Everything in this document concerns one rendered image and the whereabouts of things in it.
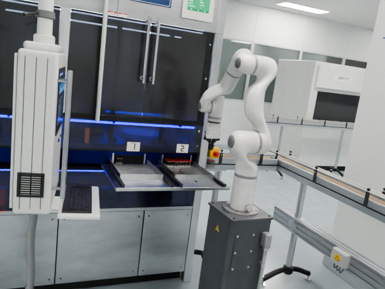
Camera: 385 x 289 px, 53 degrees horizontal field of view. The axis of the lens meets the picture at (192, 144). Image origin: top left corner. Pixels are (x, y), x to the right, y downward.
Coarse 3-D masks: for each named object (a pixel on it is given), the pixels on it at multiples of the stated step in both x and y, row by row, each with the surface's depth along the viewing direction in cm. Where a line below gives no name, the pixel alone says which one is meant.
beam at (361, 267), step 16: (288, 224) 296; (304, 224) 279; (304, 240) 279; (320, 240) 264; (336, 240) 257; (352, 256) 238; (352, 272) 237; (368, 272) 226; (384, 272) 220; (384, 288) 216
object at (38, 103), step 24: (24, 48) 162; (48, 48) 174; (24, 72) 163; (48, 72) 165; (24, 96) 165; (48, 96) 168; (24, 120) 167; (48, 120) 170; (24, 144) 169; (48, 144) 172; (24, 168) 172; (48, 168) 174; (24, 192) 174; (48, 192) 177
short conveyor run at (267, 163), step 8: (224, 152) 295; (216, 160) 284; (224, 160) 286; (232, 160) 289; (256, 160) 298; (264, 160) 300; (272, 160) 303; (224, 168) 288; (232, 168) 291; (264, 168) 302; (272, 168) 305
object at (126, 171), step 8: (120, 168) 243; (128, 168) 245; (136, 168) 248; (144, 168) 250; (152, 168) 248; (120, 176) 220; (128, 176) 221; (136, 176) 223; (144, 176) 225; (152, 176) 227; (160, 176) 229
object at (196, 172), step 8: (168, 168) 245; (176, 168) 260; (184, 168) 263; (192, 168) 266; (200, 168) 261; (176, 176) 233; (184, 176) 235; (192, 176) 237; (200, 176) 239; (208, 176) 242
